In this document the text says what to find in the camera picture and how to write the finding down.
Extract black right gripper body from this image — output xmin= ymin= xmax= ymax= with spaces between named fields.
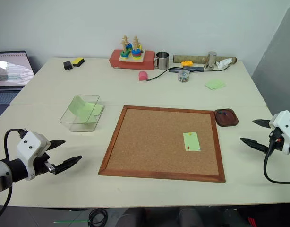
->
xmin=268 ymin=129 xmax=284 ymax=152

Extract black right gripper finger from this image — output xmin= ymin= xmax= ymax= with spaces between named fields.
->
xmin=252 ymin=119 xmax=272 ymax=129
xmin=240 ymin=138 xmax=270 ymax=154

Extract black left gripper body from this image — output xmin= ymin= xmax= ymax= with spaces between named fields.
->
xmin=32 ymin=152 xmax=57 ymax=177

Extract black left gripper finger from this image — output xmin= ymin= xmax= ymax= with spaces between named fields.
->
xmin=52 ymin=155 xmax=83 ymax=175
xmin=48 ymin=140 xmax=66 ymax=152

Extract green sticky note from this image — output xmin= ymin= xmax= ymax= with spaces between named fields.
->
xmin=182 ymin=131 xmax=201 ymax=152

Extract black and yellow device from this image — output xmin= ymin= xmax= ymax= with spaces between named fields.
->
xmin=71 ymin=57 xmax=85 ymax=67

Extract small jar of pins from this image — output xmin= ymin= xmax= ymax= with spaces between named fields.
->
xmin=178 ymin=69 xmax=190 ymax=84

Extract clear plastic box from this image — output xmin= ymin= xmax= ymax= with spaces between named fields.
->
xmin=59 ymin=94 xmax=105 ymax=132

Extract brown wooden tray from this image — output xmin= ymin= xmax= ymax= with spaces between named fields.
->
xmin=213 ymin=108 xmax=239 ymax=128

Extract green notes in clear box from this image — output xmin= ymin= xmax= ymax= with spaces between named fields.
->
xmin=68 ymin=96 xmax=105 ymax=124

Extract thin green stick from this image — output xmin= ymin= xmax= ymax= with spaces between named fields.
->
xmin=53 ymin=219 xmax=90 ymax=224

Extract loose green sticky notes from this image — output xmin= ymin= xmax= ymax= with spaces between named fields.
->
xmin=205 ymin=79 xmax=227 ymax=91

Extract crumpled white tissue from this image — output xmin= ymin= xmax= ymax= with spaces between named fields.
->
xmin=214 ymin=58 xmax=233 ymax=71

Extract steel tumbler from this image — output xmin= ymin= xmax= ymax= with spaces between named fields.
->
xmin=204 ymin=51 xmax=218 ymax=70

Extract open grey laptop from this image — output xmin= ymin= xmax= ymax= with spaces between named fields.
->
xmin=0 ymin=50 xmax=36 ymax=121

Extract long cardboard tube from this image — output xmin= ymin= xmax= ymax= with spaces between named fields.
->
xmin=172 ymin=54 xmax=238 ymax=65

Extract pink rounded block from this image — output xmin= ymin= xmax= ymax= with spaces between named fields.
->
xmin=138 ymin=70 xmax=149 ymax=83

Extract steel mug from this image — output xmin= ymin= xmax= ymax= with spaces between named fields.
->
xmin=154 ymin=52 xmax=171 ymax=70

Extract red rectangular box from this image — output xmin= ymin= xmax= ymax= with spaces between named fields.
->
xmin=109 ymin=49 xmax=156 ymax=71

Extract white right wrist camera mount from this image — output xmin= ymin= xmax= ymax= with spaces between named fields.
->
xmin=269 ymin=110 xmax=290 ymax=156

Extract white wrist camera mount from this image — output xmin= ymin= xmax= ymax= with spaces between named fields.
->
xmin=16 ymin=131 xmax=51 ymax=181
xmin=269 ymin=110 xmax=290 ymax=156

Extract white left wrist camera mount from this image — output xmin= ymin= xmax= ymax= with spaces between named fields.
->
xmin=16 ymin=131 xmax=51 ymax=181

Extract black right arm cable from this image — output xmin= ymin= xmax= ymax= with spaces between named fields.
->
xmin=264 ymin=136 xmax=290 ymax=184

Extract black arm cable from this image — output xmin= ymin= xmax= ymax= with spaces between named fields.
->
xmin=0 ymin=129 xmax=27 ymax=223
xmin=264 ymin=136 xmax=290 ymax=184

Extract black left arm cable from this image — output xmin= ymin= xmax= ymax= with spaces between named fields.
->
xmin=0 ymin=129 xmax=27 ymax=223

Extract coiled black cable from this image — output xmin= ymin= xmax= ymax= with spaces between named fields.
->
xmin=88 ymin=208 xmax=108 ymax=227

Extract cork board with wooden frame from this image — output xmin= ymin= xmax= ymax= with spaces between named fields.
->
xmin=98 ymin=105 xmax=226 ymax=183

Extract thin black usb cable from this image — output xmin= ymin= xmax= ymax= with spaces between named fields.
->
xmin=146 ymin=70 xmax=171 ymax=82

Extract wooden stacking ring toy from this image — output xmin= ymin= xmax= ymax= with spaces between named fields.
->
xmin=119 ymin=35 xmax=145 ymax=63

